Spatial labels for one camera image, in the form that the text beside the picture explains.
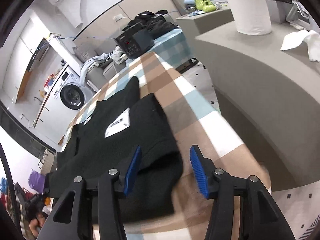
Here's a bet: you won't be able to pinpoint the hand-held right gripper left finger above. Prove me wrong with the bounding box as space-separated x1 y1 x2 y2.
34 145 142 240

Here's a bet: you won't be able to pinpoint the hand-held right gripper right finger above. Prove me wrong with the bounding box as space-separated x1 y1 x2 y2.
189 145 295 240

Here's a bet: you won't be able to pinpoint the black knit sweater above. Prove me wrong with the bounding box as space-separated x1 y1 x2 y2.
44 76 184 222

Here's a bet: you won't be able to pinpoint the person's left hand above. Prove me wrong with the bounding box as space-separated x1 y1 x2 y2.
29 220 43 238

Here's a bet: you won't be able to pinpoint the purple bag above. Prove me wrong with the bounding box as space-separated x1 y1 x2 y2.
28 171 46 193

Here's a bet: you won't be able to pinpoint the shoe rack with shoes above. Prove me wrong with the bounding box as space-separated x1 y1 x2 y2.
0 177 33 208

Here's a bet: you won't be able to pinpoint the white label card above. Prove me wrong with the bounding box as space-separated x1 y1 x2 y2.
104 108 131 138

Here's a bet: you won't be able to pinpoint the checkered tablecloth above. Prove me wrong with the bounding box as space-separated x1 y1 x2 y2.
56 51 272 240

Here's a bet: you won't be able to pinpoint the dark door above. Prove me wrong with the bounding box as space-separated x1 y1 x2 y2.
0 105 57 155

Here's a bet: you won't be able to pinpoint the white kitchen base cabinet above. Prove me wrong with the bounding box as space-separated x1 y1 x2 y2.
32 90 65 130

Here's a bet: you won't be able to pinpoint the white washing machine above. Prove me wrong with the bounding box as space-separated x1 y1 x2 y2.
50 65 94 110

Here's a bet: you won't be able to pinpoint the grey sofa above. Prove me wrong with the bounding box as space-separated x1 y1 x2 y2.
72 42 133 90

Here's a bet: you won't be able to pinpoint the large beige cabinet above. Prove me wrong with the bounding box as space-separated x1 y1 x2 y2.
195 20 320 193

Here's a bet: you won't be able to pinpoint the light grey blanket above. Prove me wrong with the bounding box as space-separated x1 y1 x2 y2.
80 52 113 85

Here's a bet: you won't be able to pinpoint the white crumpled clothing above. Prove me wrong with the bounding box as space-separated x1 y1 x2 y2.
112 50 128 64

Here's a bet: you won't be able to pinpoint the black electric pressure cooker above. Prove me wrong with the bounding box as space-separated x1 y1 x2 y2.
114 22 154 59

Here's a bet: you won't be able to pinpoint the small table with blue cloth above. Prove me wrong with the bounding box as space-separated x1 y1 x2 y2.
144 27 194 63

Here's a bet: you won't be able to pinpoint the black jacket pile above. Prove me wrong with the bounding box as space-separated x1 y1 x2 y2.
127 10 178 38

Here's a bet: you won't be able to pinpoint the range hood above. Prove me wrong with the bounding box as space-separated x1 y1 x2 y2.
26 39 50 73

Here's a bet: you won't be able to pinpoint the beige side cabinet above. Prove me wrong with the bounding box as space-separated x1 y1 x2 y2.
176 5 234 34

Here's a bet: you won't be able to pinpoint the crumpled white tissue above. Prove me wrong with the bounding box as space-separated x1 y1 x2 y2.
280 29 320 62

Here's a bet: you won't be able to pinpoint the green toy figure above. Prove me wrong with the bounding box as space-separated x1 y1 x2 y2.
195 0 216 12

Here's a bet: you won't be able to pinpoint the white paper towel roll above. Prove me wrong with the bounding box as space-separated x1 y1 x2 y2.
217 0 272 36

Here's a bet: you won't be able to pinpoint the black cable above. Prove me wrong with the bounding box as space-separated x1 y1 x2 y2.
0 142 21 233

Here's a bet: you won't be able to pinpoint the white wall cabinets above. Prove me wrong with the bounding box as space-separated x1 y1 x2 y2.
2 17 50 103

